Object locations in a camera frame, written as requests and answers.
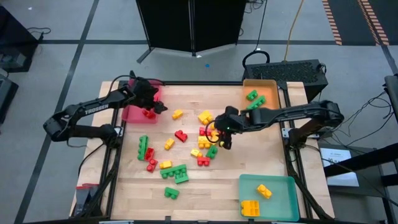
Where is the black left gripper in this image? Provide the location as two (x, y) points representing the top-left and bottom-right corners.
(132, 77), (168, 113)

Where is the black folding partition screen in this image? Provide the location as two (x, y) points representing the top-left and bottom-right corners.
(135, 0), (248, 65)

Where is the dark grey case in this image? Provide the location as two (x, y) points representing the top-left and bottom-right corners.
(0, 73), (19, 124)

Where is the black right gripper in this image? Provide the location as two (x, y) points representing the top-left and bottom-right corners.
(215, 107), (249, 150)

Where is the green three-stud building block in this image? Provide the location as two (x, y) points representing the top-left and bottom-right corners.
(246, 95), (267, 111)

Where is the black equipment stand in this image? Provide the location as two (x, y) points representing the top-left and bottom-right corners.
(323, 142), (398, 187)

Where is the black hanging cable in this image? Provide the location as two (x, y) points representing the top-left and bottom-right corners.
(241, 0), (271, 74)

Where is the white paper sheet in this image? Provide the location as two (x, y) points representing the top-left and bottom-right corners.
(319, 147), (361, 188)

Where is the yellow square building block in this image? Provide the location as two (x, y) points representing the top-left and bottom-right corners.
(240, 200), (261, 218)

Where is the black aluminium table frame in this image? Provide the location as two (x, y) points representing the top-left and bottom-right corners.
(104, 80), (313, 220)

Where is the yellow hanging cable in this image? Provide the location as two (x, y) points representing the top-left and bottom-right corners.
(283, 0), (305, 62)

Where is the grey red-edged bracket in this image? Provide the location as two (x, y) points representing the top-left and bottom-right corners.
(75, 182), (100, 217)

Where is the green four-stud building block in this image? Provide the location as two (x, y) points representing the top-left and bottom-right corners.
(137, 134), (150, 162)
(160, 164), (188, 180)

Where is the teal plastic tray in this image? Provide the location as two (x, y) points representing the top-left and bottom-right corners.
(238, 173), (300, 222)

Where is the black storage cabinet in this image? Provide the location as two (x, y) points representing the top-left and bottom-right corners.
(0, 5), (40, 73)

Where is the red translucent plastic tray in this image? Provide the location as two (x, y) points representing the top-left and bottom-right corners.
(121, 78), (163, 124)

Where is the orange plastic tray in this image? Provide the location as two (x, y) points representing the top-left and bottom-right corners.
(242, 78), (282, 111)

